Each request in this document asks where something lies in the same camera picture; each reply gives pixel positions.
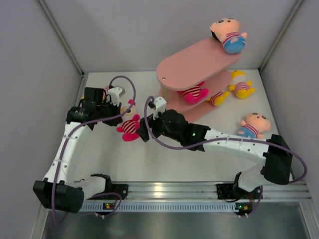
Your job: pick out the aluminium mounting rail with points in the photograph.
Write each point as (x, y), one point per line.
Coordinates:
(206, 191)

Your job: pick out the slotted cable duct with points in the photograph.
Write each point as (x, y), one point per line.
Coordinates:
(126, 206)

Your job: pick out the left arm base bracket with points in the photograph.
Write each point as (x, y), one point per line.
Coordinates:
(113, 193)

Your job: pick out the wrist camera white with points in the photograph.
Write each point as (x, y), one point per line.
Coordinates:
(114, 94)
(158, 104)

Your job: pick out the pink three-tier shelf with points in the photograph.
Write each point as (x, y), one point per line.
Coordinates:
(205, 64)

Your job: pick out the yellow plush toy right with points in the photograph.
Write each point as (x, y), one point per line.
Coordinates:
(239, 85)

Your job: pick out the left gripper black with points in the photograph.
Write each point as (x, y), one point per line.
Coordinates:
(116, 109)

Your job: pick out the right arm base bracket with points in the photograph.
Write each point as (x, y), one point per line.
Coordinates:
(230, 192)

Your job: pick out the pink white panda plush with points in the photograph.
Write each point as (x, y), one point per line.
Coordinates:
(194, 94)
(130, 122)

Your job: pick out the boy doll on shelf top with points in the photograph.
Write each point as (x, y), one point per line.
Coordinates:
(227, 32)

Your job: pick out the yellow plush toy under shelf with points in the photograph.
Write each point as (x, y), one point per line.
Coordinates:
(218, 98)

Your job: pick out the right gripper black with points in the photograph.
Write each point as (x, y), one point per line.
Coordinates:
(152, 123)

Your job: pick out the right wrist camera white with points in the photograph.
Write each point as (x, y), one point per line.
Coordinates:
(158, 104)

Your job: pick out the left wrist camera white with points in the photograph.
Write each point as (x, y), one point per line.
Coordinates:
(114, 94)

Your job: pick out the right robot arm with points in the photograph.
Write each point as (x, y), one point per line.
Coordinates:
(271, 156)

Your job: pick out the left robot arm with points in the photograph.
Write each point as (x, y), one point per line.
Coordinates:
(59, 189)

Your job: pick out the boy doll blue shorts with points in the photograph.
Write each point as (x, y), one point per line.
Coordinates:
(254, 125)

